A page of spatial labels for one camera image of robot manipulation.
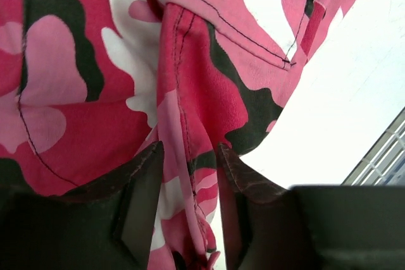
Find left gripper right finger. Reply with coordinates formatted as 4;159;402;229
217;144;404;269

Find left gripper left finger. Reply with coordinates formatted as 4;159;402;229
1;142;164;269

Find pink camouflage trousers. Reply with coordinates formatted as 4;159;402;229
1;0;356;269

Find aluminium rail frame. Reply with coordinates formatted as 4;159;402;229
343;111;404;186

